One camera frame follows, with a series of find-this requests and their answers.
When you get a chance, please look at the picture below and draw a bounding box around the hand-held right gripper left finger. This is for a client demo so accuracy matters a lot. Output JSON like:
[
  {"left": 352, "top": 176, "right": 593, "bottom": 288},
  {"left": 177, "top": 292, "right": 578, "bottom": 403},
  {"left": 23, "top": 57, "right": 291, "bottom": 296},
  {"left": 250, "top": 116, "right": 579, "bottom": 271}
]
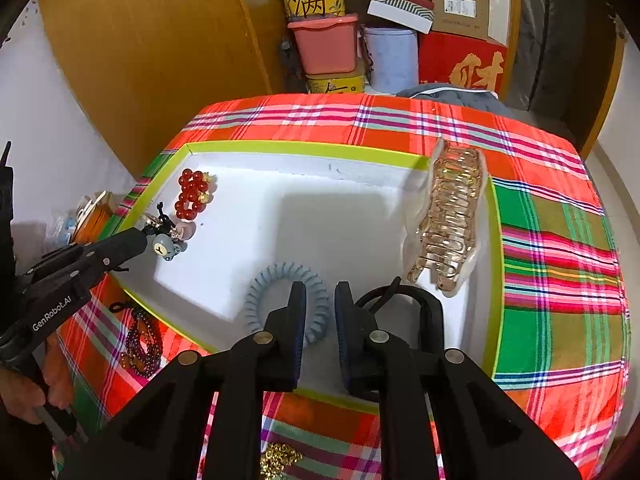
[{"left": 60, "top": 281, "right": 307, "bottom": 480}]

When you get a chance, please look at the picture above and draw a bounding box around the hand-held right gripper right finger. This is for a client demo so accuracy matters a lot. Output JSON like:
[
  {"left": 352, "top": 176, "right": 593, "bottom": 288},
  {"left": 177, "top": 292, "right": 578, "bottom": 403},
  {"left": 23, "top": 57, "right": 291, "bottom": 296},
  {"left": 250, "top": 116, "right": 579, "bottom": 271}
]
[{"left": 334, "top": 281, "right": 583, "bottom": 480}]

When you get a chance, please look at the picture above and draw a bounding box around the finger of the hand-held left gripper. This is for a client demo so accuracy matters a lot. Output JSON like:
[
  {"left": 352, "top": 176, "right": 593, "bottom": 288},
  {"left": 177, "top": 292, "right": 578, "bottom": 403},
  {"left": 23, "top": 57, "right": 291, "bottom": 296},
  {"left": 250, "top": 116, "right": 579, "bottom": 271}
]
[
  {"left": 75, "top": 227, "right": 151, "bottom": 286},
  {"left": 37, "top": 242, "right": 93, "bottom": 267}
]

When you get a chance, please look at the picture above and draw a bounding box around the bear charm keychain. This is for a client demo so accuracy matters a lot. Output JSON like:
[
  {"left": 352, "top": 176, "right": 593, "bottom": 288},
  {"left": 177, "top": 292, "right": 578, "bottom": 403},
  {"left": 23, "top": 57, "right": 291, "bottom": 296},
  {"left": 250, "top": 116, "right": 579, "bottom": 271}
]
[{"left": 140, "top": 201, "right": 197, "bottom": 262}]

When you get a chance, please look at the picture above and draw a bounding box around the pale spiral hair tie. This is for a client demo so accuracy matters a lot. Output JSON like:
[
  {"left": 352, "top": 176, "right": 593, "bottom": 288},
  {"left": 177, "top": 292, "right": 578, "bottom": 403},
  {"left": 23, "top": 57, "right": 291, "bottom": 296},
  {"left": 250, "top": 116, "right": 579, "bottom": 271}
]
[{"left": 243, "top": 261, "right": 332, "bottom": 345}]

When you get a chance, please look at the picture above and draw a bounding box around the black wristband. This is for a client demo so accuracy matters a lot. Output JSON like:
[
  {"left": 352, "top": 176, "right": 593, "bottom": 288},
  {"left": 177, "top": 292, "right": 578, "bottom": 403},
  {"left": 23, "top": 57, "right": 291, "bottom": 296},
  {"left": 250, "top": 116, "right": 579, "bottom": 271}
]
[{"left": 354, "top": 276, "right": 446, "bottom": 356}]

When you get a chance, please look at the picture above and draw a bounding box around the red bead bracelet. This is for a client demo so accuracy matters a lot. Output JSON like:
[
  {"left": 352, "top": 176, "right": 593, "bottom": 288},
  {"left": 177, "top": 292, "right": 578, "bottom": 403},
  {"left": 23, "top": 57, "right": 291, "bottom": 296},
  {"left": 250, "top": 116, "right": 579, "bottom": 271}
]
[{"left": 174, "top": 169, "right": 217, "bottom": 221}]

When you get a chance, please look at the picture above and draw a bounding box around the yellow shallow box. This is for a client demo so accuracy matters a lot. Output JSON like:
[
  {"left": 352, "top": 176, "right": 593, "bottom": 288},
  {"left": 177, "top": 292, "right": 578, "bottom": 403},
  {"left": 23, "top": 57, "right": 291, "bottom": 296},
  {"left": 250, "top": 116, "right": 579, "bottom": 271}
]
[{"left": 107, "top": 140, "right": 505, "bottom": 416}]

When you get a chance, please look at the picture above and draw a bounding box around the clear hair claw clip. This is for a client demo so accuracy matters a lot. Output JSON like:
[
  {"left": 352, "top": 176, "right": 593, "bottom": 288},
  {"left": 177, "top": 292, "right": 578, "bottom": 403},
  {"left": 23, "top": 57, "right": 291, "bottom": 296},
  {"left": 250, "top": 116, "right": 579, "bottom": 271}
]
[{"left": 402, "top": 138, "right": 488, "bottom": 298}]

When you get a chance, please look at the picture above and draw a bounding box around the person's left hand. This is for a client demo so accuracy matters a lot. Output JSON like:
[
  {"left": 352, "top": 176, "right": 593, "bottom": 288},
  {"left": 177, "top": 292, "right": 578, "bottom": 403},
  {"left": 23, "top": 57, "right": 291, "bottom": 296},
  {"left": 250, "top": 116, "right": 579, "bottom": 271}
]
[{"left": 0, "top": 335, "right": 76, "bottom": 426}]

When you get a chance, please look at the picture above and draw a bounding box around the orange box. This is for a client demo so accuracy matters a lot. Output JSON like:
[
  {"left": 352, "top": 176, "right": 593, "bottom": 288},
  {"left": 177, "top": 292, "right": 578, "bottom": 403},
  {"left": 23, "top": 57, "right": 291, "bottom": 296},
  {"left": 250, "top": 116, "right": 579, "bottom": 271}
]
[{"left": 70, "top": 190, "right": 118, "bottom": 241}]

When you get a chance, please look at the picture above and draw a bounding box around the wooden wardrobe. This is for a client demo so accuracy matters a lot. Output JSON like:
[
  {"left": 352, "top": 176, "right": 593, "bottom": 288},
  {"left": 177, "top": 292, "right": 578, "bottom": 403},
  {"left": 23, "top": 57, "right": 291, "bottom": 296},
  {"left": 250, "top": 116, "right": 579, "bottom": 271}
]
[{"left": 37, "top": 0, "right": 291, "bottom": 178}]

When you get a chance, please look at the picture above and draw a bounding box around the plaid tablecloth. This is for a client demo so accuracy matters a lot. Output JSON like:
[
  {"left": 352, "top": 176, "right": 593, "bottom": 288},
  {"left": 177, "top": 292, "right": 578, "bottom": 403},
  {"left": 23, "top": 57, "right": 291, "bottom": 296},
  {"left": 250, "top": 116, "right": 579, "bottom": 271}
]
[{"left": 52, "top": 92, "right": 632, "bottom": 480}]

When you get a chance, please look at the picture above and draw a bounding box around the yellow flat tin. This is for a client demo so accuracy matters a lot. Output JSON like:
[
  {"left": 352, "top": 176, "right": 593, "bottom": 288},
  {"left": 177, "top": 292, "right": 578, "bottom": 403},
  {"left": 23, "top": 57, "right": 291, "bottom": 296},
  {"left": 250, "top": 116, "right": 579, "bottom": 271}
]
[{"left": 305, "top": 60, "right": 368, "bottom": 95}]

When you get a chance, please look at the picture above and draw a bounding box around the dark grey cloth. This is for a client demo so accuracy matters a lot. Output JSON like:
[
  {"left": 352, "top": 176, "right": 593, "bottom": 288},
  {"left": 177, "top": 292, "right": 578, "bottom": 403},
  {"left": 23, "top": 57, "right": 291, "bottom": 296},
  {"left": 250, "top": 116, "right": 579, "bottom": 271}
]
[{"left": 395, "top": 82, "right": 513, "bottom": 113}]

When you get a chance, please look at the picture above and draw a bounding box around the pale blue bucket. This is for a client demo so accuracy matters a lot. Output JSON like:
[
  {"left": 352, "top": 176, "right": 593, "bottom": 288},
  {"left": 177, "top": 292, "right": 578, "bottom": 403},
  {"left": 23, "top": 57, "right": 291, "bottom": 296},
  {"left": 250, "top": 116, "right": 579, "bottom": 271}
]
[{"left": 362, "top": 25, "right": 420, "bottom": 95}]

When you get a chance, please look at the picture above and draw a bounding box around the pink plastic bin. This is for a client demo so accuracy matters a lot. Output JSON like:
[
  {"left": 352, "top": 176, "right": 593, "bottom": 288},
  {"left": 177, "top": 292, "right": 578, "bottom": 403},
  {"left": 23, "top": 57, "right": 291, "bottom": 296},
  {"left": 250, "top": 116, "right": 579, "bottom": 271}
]
[{"left": 286, "top": 14, "right": 361, "bottom": 76}]

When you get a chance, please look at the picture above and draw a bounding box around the red gift box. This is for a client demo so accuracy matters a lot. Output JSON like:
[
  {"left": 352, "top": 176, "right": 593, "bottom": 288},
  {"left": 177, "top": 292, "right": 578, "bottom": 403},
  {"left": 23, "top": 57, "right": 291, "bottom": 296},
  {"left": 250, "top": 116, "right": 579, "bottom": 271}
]
[{"left": 417, "top": 31, "right": 508, "bottom": 96}]

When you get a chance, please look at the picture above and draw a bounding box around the striped white box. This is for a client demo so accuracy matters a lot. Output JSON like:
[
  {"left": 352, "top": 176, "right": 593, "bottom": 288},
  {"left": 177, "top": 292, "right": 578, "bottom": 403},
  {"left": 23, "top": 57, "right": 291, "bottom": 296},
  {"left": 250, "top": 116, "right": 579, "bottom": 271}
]
[{"left": 342, "top": 0, "right": 436, "bottom": 35}]

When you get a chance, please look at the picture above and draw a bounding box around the brown cardboard box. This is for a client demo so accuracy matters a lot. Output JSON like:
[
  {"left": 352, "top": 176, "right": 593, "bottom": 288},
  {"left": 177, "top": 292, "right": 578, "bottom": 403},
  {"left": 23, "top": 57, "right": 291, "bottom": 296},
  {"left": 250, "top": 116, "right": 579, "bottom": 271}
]
[{"left": 430, "top": 0, "right": 496, "bottom": 41}]

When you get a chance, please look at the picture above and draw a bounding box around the dark mesh curtain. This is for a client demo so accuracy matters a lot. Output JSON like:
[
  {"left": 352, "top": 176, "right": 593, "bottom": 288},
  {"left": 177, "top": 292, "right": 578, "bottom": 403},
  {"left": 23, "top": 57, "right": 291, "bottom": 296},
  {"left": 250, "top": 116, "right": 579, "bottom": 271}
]
[{"left": 512, "top": 0, "right": 618, "bottom": 146}]

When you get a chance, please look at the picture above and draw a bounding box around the dark brown bead bracelet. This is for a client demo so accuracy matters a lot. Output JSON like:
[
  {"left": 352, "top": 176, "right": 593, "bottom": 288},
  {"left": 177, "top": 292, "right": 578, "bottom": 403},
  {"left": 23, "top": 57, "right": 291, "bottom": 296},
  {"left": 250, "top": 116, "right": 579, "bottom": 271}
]
[{"left": 109, "top": 301, "right": 166, "bottom": 379}]

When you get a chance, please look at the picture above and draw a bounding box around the gold chain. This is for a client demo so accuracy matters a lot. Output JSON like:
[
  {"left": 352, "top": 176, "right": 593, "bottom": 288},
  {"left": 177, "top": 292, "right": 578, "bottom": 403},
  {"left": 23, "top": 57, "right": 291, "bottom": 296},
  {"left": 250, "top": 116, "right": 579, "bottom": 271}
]
[{"left": 259, "top": 442, "right": 303, "bottom": 480}]

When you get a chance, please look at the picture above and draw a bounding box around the wooden door frame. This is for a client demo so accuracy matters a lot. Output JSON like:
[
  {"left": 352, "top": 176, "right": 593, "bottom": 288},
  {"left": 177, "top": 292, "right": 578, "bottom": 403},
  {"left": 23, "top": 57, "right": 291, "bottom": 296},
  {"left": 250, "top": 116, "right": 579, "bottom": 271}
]
[{"left": 570, "top": 10, "right": 628, "bottom": 161}]

